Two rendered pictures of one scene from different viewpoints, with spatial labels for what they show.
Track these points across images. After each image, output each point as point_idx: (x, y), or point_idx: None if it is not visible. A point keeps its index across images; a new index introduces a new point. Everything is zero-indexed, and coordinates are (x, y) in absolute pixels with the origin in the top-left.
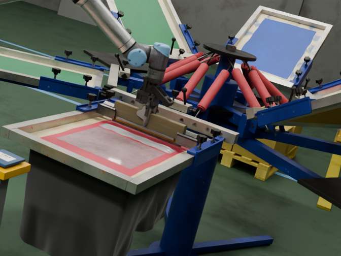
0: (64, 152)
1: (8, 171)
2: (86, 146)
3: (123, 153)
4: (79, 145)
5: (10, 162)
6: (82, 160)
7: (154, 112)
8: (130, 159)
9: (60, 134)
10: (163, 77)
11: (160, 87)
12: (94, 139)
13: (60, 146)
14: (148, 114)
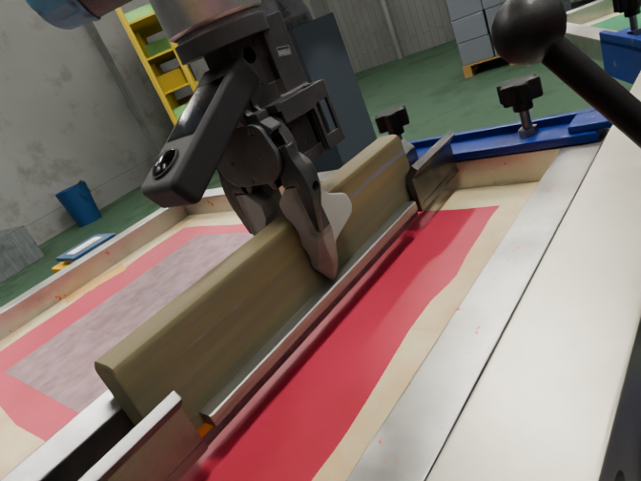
0: (66, 267)
1: (53, 268)
2: (158, 272)
3: (114, 330)
4: (160, 266)
5: (61, 257)
6: (21, 295)
7: (297, 219)
8: (65, 355)
9: (223, 228)
10: (175, 15)
11: (218, 81)
12: (205, 264)
13: (154, 254)
14: (258, 226)
